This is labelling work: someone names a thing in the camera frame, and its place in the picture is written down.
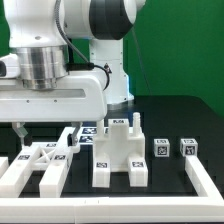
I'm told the white chair seat plate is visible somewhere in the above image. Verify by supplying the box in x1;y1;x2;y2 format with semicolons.
93;112;145;172

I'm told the white marker base plate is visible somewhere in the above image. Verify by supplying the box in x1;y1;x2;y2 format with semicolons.
58;127;97;146

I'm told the white U-shaped obstacle frame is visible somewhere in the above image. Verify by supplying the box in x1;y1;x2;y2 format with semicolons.
0;156;224;224

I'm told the white chair back frame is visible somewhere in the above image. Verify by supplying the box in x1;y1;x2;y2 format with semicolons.
0;142;81;200

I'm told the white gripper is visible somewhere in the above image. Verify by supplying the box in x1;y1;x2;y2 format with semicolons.
0;71;107;146

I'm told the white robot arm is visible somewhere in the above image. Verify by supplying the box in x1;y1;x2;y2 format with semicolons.
0;0;146;138

